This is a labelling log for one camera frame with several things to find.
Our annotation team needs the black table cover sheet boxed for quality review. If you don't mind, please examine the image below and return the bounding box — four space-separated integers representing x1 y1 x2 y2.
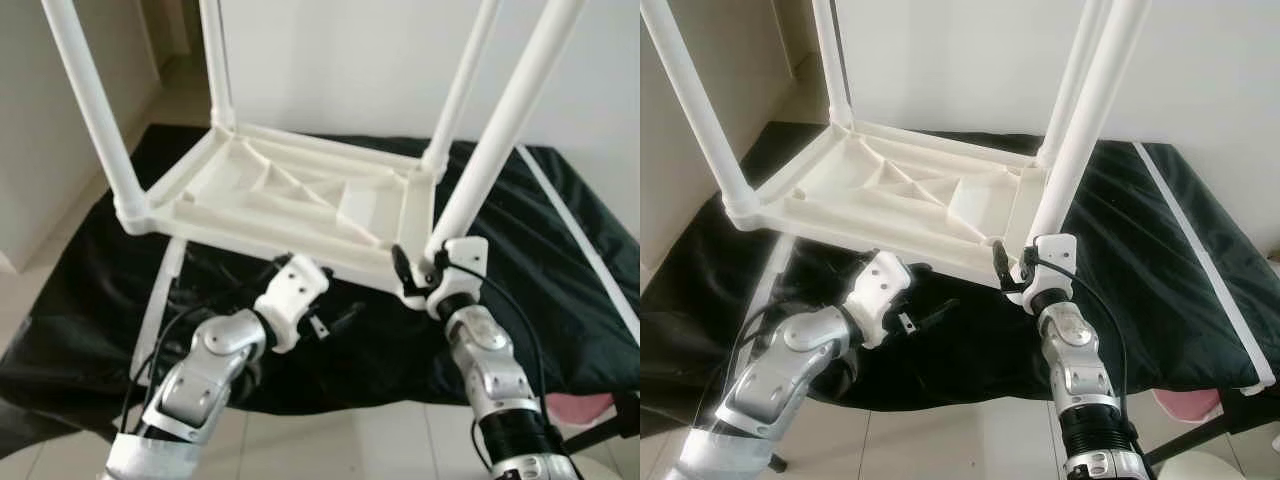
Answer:
0 123 641 446
640 120 1280 441

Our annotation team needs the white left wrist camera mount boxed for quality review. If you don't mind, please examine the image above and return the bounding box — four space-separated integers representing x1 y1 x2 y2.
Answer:
845 250 913 349
253 253 331 353

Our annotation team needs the white tape strip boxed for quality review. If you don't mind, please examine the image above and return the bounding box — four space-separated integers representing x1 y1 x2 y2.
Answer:
1132 142 1280 391
515 145 641 346
735 235 796 341
130 238 188 386

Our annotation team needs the white plastic table top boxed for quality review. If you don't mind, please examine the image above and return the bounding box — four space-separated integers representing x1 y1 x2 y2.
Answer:
115 122 446 311
725 120 1051 296

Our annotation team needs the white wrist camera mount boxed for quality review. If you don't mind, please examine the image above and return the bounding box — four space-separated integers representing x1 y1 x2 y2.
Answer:
845 250 913 349
253 253 331 353
425 237 491 319
1010 233 1079 311

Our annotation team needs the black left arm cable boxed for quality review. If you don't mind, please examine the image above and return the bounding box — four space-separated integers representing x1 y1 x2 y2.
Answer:
120 300 261 431
720 300 851 421

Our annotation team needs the black metal table frame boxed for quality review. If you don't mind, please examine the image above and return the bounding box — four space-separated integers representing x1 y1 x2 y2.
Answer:
560 395 641 456
1145 390 1280 466

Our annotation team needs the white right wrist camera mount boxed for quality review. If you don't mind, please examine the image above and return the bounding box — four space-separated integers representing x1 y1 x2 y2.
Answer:
425 237 491 319
1010 233 1079 311

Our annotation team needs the pink plastic object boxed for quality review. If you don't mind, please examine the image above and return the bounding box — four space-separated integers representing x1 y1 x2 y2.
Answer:
1152 390 1223 421
545 395 613 426

